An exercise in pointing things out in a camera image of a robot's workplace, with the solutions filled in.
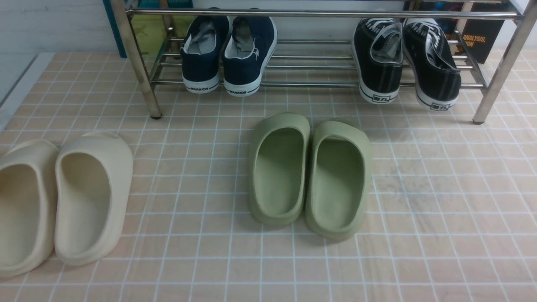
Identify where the navy canvas shoe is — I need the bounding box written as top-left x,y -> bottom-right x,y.
180,16 -> 231,94
222,16 -> 278,97

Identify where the stainless steel shoe rack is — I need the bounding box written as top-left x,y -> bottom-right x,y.
110,0 -> 536,125

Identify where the green slipper left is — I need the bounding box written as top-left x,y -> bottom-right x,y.
248,112 -> 310,226

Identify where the green slipper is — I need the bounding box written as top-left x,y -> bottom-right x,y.
305,120 -> 373,241
248,112 -> 310,226

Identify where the green slipper right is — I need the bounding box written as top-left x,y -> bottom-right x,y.
305,120 -> 373,241

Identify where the black sneaker left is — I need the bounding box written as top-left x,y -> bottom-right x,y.
351,18 -> 403,104

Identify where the black sneaker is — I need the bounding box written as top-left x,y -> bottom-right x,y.
351,18 -> 403,104
402,18 -> 461,112

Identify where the yellow-green book blue edge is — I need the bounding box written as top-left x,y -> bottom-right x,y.
102,0 -> 193,58

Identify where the cream slipper right one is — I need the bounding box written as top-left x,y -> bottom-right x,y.
55,131 -> 133,266

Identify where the black sneaker right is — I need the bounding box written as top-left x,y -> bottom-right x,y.
402,18 -> 461,112

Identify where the cream slipper far left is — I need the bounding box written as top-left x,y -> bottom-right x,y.
0,139 -> 59,279

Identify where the black book orange text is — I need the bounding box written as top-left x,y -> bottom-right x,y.
403,0 -> 509,65

